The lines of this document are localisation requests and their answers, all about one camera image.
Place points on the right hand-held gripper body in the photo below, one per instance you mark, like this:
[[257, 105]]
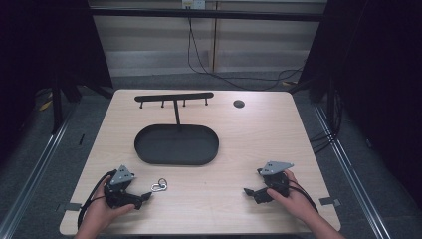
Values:
[[274, 181]]

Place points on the grey tape strip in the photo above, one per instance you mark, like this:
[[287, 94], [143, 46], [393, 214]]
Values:
[[69, 207], [329, 201]]

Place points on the yellow floor object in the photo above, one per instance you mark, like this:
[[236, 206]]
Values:
[[45, 105]]

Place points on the white wall socket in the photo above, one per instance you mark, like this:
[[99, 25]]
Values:
[[193, 4]]

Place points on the small black floor object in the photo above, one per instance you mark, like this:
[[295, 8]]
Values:
[[81, 139]]

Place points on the metal floor rail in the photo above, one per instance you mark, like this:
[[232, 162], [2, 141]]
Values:
[[31, 179], [355, 179]]

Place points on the person's left hand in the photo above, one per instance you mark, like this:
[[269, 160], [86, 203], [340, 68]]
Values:
[[99, 209]]

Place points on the black metal stand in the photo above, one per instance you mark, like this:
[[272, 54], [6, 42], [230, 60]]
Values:
[[57, 106]]

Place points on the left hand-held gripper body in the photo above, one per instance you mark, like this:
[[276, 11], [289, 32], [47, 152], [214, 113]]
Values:
[[120, 186]]

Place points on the dark curtain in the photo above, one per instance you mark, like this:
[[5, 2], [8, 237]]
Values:
[[46, 49], [375, 83]]

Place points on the black horizontal metal bar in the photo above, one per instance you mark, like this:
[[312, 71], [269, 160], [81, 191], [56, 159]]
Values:
[[205, 14]]

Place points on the thin vertical wall pole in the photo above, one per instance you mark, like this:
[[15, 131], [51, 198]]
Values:
[[215, 36]]

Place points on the black key rack with tray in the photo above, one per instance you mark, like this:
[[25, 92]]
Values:
[[176, 144]]

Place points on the black table grommet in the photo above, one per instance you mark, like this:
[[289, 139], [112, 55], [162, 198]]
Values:
[[239, 104]]

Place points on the person's right hand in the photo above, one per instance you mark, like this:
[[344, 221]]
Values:
[[293, 200]]

